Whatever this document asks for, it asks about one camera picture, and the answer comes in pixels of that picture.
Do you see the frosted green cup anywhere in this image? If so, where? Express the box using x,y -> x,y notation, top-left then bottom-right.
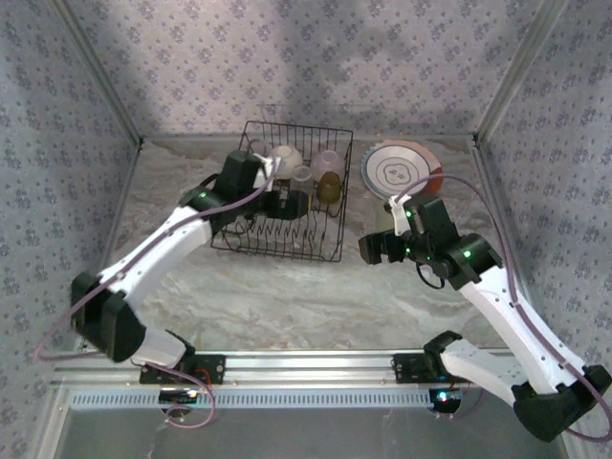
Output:
375,203 -> 399,236

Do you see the small clear cup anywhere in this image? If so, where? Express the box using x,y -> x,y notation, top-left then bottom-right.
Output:
292,164 -> 316,193

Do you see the amber textured cup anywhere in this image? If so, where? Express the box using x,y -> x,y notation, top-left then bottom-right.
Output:
315,170 -> 343,205

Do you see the black wire dish rack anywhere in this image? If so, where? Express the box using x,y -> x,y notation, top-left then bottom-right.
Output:
209,120 -> 355,264

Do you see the lavender bowl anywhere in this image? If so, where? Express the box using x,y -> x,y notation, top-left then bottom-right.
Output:
310,148 -> 346,186

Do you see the pink blue red plate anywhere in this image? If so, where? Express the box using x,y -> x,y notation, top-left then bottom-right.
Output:
361,138 -> 445,198

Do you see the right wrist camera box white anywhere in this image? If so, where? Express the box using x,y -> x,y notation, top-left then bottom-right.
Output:
383,194 -> 408,236

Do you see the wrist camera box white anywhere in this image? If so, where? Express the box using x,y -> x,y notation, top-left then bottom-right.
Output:
383,194 -> 408,236
256,153 -> 284,188

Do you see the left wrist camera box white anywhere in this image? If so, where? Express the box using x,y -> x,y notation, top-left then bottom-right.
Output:
256,153 -> 284,188

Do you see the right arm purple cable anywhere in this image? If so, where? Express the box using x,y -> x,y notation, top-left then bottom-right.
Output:
394,174 -> 612,440

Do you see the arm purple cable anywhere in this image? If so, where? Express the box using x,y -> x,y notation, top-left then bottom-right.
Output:
33,139 -> 278,429
394,174 -> 612,440

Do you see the aluminium table rear rail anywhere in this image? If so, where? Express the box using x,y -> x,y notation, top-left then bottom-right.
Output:
142,131 -> 479,142

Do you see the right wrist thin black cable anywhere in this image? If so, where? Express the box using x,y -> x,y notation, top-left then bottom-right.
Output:
414,263 -> 447,291

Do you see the aluminium table side rail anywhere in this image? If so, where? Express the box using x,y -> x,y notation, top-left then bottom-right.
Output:
76,141 -> 144,353
470,133 -> 546,350

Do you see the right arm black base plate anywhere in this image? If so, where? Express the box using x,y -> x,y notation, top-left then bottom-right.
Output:
392,353 -> 460,385

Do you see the aluminium mounting rail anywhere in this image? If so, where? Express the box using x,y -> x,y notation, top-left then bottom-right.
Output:
52,348 -> 574,387

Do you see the slotted white cable duct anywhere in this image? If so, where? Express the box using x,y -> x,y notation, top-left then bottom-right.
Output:
69,387 -> 434,410

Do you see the aluminium frame post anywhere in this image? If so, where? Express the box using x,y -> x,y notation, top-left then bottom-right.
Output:
471,0 -> 573,144
56,0 -> 146,145

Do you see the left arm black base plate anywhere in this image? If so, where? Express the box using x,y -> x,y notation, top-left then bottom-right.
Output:
139,354 -> 227,385

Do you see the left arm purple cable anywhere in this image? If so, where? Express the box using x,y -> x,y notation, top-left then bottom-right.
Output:
33,139 -> 278,429

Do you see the aluminium frame leg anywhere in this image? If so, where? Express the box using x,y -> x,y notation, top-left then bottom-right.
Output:
558,432 -> 597,459
35,385 -> 73,459

